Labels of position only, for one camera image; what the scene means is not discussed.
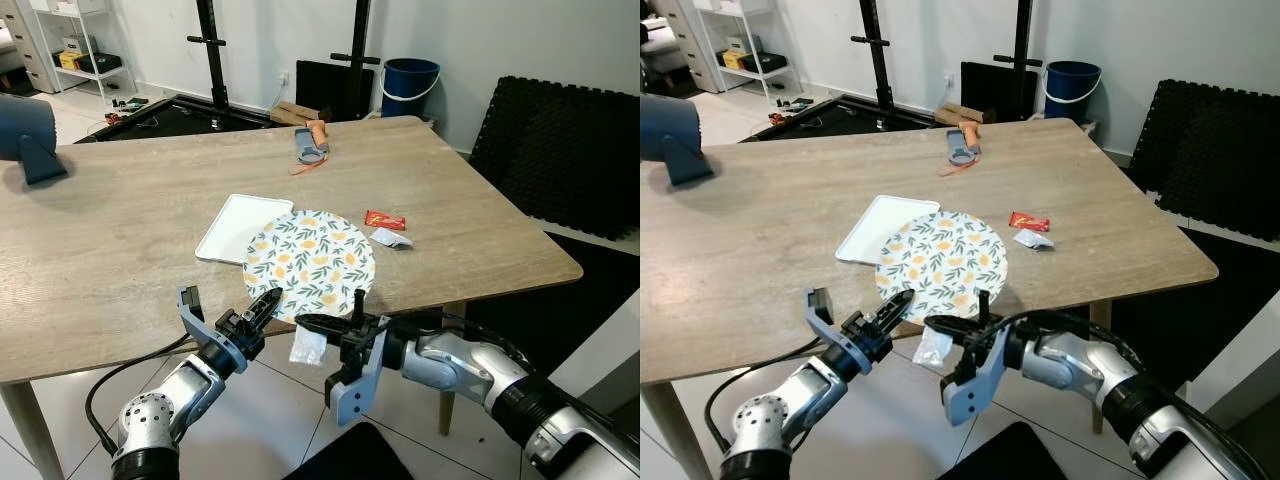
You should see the floral round plate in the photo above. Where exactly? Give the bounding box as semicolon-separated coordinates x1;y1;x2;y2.
875;210;1010;324
242;208;378;324

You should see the white rectangular tray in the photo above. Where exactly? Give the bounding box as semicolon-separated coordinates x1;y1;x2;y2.
194;193;295;267
834;195;942;266

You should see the black rack base platform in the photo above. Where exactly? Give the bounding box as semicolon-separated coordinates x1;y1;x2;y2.
77;94;278;145
745;94;946;144

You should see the large black floor mat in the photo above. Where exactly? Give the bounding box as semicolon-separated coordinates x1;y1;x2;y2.
1100;225;1280;391
462;228;641;376

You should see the black flat panel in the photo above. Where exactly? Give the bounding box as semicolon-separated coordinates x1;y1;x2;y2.
961;61;1041;124
295;59;376;124

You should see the black foam mat stack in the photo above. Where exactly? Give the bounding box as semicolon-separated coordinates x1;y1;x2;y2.
467;75;641;242
1128;79;1280;244

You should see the white shelf unit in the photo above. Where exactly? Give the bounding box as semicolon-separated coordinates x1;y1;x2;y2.
28;0;137;102
695;0;803;101

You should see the blue-grey desk device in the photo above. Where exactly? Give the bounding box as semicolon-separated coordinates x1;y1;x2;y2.
0;93;70;187
640;93;716;187

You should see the grey drawer unit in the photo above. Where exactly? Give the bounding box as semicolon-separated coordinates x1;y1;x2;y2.
655;0;723;94
0;0;61;95

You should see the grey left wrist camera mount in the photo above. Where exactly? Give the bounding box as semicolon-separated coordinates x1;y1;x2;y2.
804;287;874;377
177;284;248;375

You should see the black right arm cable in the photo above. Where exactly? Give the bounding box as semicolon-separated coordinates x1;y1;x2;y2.
385;308;531;386
1005;308;1151;386

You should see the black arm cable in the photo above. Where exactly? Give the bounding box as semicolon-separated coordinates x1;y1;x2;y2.
84;333;193;457
704;338;816;456
1005;308;1151;386
385;308;531;386

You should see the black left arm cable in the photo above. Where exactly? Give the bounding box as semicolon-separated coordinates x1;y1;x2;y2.
84;333;193;457
704;338;816;456

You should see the blue bucket white handle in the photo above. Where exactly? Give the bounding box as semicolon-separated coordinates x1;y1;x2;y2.
380;58;442;120
1044;61;1103;122

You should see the black rack post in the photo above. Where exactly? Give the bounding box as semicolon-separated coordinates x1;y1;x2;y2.
329;0;382;69
187;0;234;114
994;0;1046;69
850;0;894;116

